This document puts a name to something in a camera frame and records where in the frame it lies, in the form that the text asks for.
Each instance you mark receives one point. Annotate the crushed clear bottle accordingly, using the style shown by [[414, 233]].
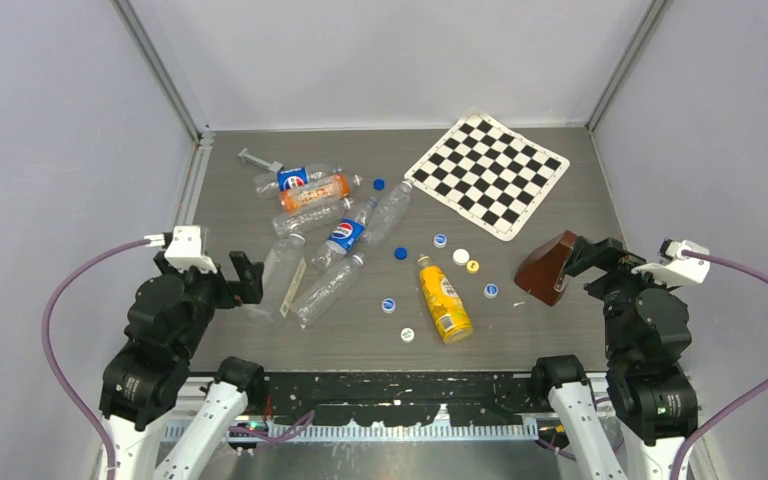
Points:
[[311, 218]]

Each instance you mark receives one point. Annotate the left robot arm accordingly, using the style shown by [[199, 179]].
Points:
[[141, 384]]

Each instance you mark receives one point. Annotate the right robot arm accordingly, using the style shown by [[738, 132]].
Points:
[[646, 332]]

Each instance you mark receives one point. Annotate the orange drink bottle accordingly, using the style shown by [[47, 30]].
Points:
[[319, 192]]

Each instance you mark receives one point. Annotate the black white checkered mat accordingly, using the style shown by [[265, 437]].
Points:
[[490, 175]]

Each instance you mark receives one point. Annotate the white bottle cap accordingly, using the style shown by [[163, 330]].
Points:
[[461, 257]]

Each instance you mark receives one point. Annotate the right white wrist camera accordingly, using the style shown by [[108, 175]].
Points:
[[676, 267]]

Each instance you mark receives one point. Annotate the clear bottle near mat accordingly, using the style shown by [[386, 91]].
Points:
[[387, 214]]

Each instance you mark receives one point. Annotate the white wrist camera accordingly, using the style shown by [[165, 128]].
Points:
[[182, 249], [676, 267]]

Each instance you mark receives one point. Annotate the grey metal t-bolt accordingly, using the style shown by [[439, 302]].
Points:
[[271, 166]]

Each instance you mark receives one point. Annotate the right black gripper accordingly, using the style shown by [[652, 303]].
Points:
[[619, 261]]

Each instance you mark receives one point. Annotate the yellow bottle cap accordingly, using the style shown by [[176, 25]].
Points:
[[473, 266]]

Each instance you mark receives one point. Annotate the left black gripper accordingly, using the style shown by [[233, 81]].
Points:
[[247, 287]]

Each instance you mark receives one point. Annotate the clear ribbed plastic bottle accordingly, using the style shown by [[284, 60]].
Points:
[[323, 293]]

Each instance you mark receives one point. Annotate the pepsi bottle rear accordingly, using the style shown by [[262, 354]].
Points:
[[270, 185]]

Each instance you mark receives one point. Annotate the clear square labelled bottle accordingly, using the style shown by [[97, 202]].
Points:
[[285, 266]]

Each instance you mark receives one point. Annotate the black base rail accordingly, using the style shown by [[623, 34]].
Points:
[[414, 398]]

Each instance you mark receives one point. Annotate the yellow juice bottle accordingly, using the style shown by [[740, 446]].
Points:
[[444, 304]]

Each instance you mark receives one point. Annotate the white green cap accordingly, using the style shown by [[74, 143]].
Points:
[[407, 335]]

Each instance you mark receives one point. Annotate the brown wooden block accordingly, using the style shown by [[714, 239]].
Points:
[[541, 273]]

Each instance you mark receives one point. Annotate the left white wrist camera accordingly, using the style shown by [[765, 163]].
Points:
[[182, 249]]

